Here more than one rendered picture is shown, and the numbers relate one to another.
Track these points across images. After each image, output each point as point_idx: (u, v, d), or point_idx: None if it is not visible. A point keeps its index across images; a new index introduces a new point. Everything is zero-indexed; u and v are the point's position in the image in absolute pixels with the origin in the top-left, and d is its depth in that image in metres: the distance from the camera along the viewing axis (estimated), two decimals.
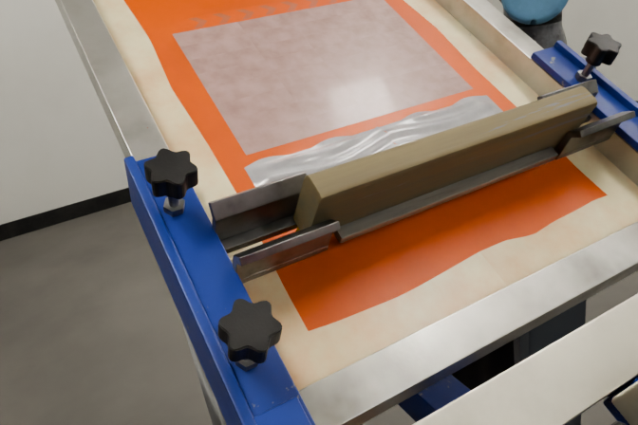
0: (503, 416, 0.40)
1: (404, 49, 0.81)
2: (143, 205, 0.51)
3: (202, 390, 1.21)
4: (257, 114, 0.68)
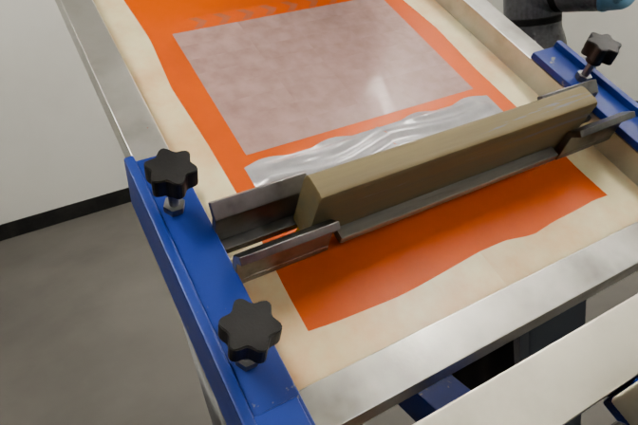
0: (503, 416, 0.40)
1: (404, 49, 0.81)
2: (143, 205, 0.51)
3: (202, 390, 1.21)
4: (257, 114, 0.68)
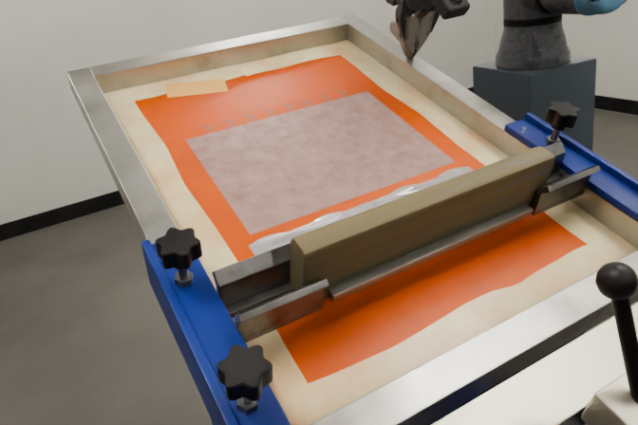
0: None
1: (391, 134, 0.91)
2: (158, 280, 0.59)
3: None
4: (260, 199, 0.77)
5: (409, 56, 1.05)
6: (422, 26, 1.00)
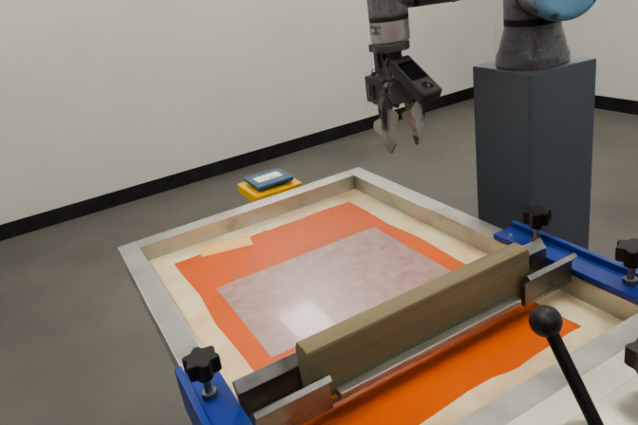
0: None
1: (396, 258, 1.02)
2: (187, 397, 0.68)
3: None
4: (280, 327, 0.87)
5: (391, 151, 1.14)
6: (413, 116, 1.13)
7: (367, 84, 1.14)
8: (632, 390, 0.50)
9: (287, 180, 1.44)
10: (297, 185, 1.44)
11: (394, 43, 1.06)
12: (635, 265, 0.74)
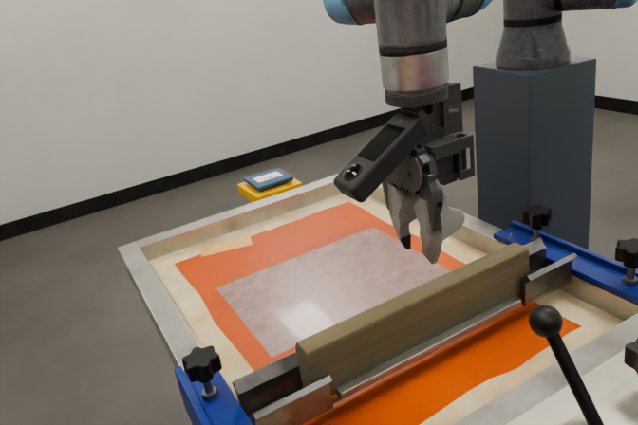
0: None
1: (396, 258, 1.02)
2: (187, 397, 0.68)
3: None
4: (280, 327, 0.87)
5: (409, 247, 0.73)
6: (417, 215, 0.67)
7: None
8: (632, 390, 0.50)
9: (287, 180, 1.44)
10: (297, 185, 1.44)
11: (388, 89, 0.64)
12: (635, 265, 0.74)
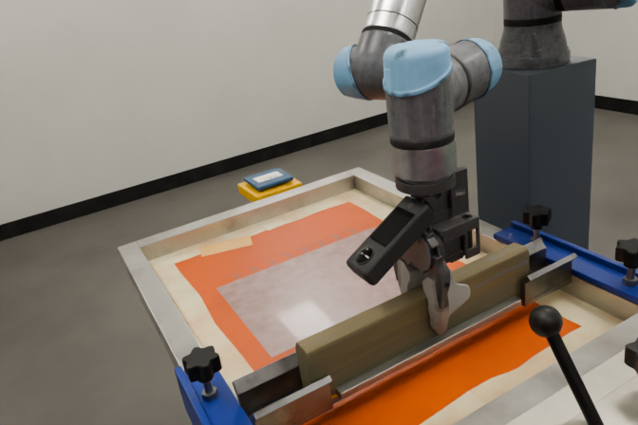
0: None
1: None
2: (187, 397, 0.68)
3: None
4: (280, 327, 0.87)
5: None
6: (424, 292, 0.71)
7: None
8: (632, 390, 0.50)
9: (287, 180, 1.44)
10: (297, 185, 1.44)
11: (399, 175, 0.67)
12: (635, 265, 0.74)
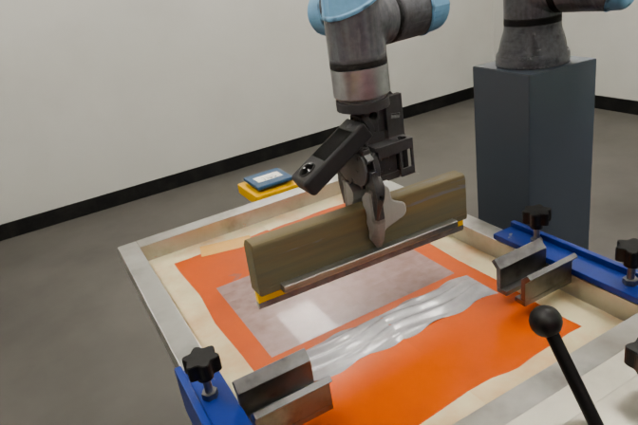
0: None
1: (396, 258, 1.02)
2: (187, 397, 0.68)
3: None
4: (280, 327, 0.87)
5: None
6: (364, 207, 0.78)
7: None
8: (632, 390, 0.50)
9: (287, 180, 1.44)
10: (297, 185, 1.44)
11: (338, 99, 0.75)
12: (635, 265, 0.74)
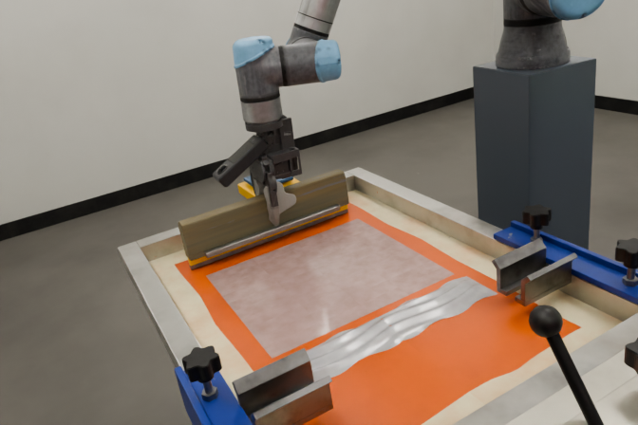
0: None
1: (396, 259, 1.02)
2: (187, 397, 0.68)
3: None
4: (280, 328, 0.87)
5: None
6: (265, 196, 1.11)
7: None
8: (632, 390, 0.50)
9: (287, 180, 1.44)
10: None
11: (246, 120, 1.07)
12: (635, 265, 0.74)
